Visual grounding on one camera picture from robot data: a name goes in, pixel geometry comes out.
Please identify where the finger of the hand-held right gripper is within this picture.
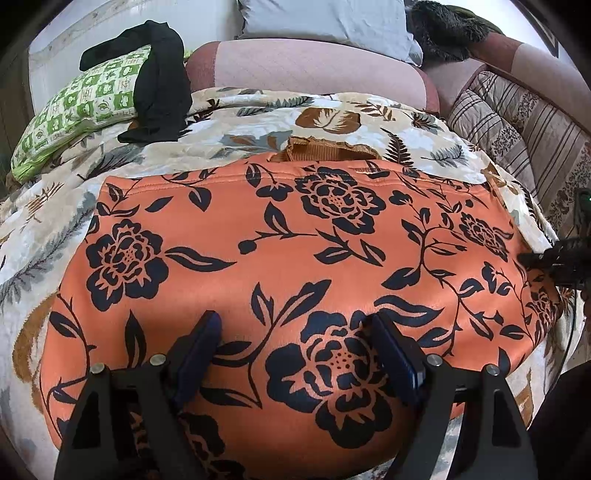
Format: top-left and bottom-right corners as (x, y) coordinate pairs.
(519, 237), (591, 291)

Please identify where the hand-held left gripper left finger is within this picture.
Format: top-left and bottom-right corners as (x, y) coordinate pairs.
(53, 310), (223, 480)

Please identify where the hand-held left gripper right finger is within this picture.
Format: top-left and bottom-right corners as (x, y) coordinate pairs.
(367, 311), (541, 480)

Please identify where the orange floral shirt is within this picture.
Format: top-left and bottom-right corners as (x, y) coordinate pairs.
(39, 136), (563, 480)

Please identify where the large striped cushion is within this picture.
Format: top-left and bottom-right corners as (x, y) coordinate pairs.
(471, 70), (591, 243)

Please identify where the small striped cushion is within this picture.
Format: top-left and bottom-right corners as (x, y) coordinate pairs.
(447, 88), (537, 197)

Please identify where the person's dark clothing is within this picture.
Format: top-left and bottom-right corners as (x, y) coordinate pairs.
(529, 364), (591, 480)

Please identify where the olive cloth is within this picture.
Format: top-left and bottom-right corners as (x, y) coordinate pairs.
(443, 4), (505, 37)

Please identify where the dark furry cloth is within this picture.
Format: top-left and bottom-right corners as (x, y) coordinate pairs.
(409, 0), (486, 63)

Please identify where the beige leaf print blanket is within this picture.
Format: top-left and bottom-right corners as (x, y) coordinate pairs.
(0, 88), (574, 480)

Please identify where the black cloth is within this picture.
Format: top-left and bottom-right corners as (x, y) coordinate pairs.
(79, 20), (193, 144)

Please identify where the green checked pillow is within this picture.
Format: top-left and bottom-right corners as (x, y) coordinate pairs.
(10, 44), (192, 182)

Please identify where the brown wooden door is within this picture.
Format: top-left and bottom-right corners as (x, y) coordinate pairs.
(0, 46), (34, 155)

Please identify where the grey pillow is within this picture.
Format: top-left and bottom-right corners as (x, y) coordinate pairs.
(235, 0), (424, 65)

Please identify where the black cable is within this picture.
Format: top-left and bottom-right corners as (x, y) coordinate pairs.
(551, 288), (579, 376)

